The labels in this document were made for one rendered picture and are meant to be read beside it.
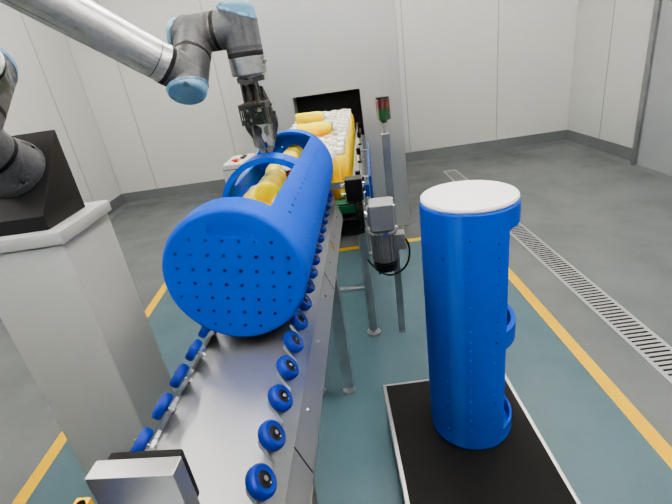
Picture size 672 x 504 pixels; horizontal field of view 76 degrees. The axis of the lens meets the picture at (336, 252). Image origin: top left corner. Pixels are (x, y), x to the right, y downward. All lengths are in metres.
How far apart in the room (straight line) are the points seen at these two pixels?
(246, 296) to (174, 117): 5.29
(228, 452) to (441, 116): 5.54
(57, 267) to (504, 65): 5.52
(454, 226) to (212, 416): 0.77
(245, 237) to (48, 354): 1.08
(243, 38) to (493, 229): 0.79
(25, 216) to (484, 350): 1.43
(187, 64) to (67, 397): 1.24
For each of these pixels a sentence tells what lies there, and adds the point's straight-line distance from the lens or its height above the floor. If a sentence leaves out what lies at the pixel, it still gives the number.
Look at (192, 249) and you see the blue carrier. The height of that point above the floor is 1.16.
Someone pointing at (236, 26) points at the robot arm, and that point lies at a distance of 1.17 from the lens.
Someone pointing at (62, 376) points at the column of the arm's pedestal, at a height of 0.59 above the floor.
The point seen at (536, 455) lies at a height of 0.15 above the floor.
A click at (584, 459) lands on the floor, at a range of 1.96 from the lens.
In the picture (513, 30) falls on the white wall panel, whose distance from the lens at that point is 6.21.
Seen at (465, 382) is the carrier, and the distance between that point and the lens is 1.50.
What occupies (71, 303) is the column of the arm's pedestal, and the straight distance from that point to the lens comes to 1.60.
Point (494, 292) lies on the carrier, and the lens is 1.32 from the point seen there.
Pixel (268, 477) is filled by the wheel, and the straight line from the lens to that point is 0.65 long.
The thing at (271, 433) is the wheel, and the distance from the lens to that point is 0.68.
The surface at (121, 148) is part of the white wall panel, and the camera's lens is 6.39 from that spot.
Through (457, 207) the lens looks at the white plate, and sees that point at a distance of 1.21.
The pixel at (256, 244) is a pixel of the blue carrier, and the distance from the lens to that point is 0.81.
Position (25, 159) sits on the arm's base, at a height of 1.30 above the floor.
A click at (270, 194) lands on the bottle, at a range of 1.14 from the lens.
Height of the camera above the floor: 1.45
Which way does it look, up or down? 24 degrees down
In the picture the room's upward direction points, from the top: 9 degrees counter-clockwise
